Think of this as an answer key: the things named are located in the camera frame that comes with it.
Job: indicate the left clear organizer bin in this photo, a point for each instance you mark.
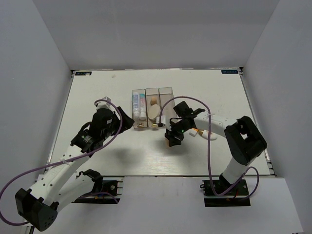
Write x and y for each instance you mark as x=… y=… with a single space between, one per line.
x=140 y=123

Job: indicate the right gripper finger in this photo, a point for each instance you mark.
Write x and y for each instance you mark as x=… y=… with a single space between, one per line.
x=174 y=140
x=168 y=134

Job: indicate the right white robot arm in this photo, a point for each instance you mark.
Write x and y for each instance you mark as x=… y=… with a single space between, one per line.
x=244 y=139

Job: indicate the middle clear organizer bin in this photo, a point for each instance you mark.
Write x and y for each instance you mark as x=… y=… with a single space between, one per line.
x=151 y=92

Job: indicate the beige makeup sponge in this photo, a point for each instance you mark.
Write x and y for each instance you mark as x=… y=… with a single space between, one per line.
x=167 y=143
x=153 y=101

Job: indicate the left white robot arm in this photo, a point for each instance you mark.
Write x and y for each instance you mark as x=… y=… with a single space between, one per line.
x=42 y=202

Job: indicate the white oval compact case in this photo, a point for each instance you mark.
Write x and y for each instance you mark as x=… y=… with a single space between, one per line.
x=205 y=134

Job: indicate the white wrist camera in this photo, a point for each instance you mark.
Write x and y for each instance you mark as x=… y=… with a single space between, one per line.
x=105 y=103
x=161 y=121

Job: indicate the clear organizer bin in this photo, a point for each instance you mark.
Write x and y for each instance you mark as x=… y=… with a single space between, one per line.
x=140 y=123
x=151 y=92
x=168 y=112

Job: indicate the round cream powder puff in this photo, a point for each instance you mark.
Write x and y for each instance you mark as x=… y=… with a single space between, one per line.
x=154 y=112

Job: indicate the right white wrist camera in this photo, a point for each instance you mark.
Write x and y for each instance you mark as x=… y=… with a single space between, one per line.
x=161 y=121

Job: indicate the orange tube white cap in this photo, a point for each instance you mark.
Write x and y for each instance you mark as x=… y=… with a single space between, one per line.
x=193 y=132

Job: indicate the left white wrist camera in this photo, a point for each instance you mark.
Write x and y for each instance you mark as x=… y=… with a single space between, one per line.
x=105 y=103

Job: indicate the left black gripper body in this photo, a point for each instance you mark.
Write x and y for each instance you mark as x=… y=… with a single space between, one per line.
x=116 y=126

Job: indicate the right clear organizer bin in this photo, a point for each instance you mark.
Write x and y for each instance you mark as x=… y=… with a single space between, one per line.
x=168 y=112

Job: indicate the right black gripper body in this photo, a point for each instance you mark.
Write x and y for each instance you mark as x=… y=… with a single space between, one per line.
x=179 y=128

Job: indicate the white tube pink blue print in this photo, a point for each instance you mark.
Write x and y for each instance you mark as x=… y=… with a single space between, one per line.
x=143 y=106

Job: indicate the white tube blue logo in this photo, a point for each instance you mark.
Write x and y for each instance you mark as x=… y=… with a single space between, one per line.
x=136 y=105

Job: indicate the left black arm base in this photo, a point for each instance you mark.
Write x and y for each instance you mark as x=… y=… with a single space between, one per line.
x=109 y=193

